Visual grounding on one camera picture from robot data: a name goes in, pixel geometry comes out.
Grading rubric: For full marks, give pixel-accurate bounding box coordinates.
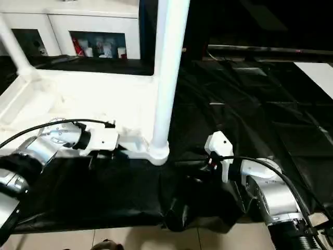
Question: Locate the black table mat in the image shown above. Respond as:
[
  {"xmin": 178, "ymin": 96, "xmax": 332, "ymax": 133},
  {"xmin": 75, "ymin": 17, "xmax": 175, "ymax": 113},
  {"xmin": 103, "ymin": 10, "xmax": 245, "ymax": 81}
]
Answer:
[{"xmin": 0, "ymin": 55, "xmax": 333, "ymax": 234}]

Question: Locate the white plastic table top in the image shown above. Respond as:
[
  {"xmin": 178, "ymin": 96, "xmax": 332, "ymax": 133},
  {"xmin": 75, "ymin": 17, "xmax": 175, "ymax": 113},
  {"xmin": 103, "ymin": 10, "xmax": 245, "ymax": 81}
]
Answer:
[{"xmin": 0, "ymin": 67, "xmax": 171, "ymax": 167}]

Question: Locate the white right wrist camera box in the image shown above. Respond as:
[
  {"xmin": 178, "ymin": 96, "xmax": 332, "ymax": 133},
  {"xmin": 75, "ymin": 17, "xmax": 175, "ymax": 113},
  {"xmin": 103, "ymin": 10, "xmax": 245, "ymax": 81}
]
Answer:
[{"xmin": 203, "ymin": 131, "xmax": 235, "ymax": 184}]

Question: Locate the white glass door cabinet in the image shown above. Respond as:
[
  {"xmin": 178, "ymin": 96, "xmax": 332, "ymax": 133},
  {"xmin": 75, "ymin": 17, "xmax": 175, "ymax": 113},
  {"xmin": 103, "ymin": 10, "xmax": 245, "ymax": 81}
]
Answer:
[{"xmin": 0, "ymin": 0, "xmax": 142, "ymax": 61}]

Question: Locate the black left robot foot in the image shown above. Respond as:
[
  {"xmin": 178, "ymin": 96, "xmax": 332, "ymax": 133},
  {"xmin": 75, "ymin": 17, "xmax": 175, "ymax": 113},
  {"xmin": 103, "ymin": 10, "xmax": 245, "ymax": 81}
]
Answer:
[{"xmin": 95, "ymin": 240, "xmax": 124, "ymax": 250}]

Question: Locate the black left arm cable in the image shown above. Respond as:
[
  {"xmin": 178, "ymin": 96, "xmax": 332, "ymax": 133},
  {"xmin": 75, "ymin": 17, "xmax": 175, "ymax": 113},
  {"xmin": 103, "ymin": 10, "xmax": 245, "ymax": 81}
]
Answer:
[{"xmin": 0, "ymin": 118, "xmax": 117, "ymax": 151}]

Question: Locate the white plastic table leg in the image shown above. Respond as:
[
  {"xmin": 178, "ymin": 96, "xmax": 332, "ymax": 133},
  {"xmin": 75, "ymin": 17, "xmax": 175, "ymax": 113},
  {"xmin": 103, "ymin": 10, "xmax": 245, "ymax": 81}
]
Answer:
[
  {"xmin": 0, "ymin": 15, "xmax": 38, "ymax": 78},
  {"xmin": 148, "ymin": 0, "xmax": 191, "ymax": 163}
]

